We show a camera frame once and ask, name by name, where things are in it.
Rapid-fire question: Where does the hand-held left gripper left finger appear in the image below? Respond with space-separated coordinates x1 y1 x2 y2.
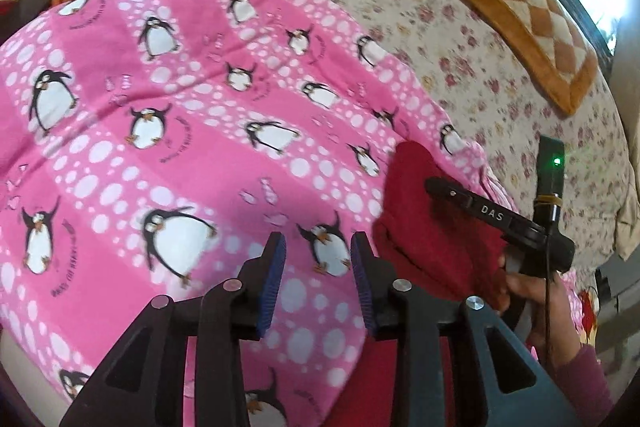
59 232 287 427

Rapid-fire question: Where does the pink penguin blanket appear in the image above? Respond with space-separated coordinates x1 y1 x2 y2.
0 0 601 427

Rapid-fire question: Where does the person's right hand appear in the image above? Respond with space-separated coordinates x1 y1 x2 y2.
496 256 583 365

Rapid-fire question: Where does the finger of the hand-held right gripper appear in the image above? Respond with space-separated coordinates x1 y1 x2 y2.
424 176 543 249

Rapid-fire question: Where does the dark red garment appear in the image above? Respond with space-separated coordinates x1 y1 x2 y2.
320 141 513 427

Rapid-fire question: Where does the brown checkered cushion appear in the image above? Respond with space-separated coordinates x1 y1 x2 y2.
446 0 600 116

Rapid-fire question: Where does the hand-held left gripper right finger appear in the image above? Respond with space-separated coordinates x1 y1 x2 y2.
350 232 572 427

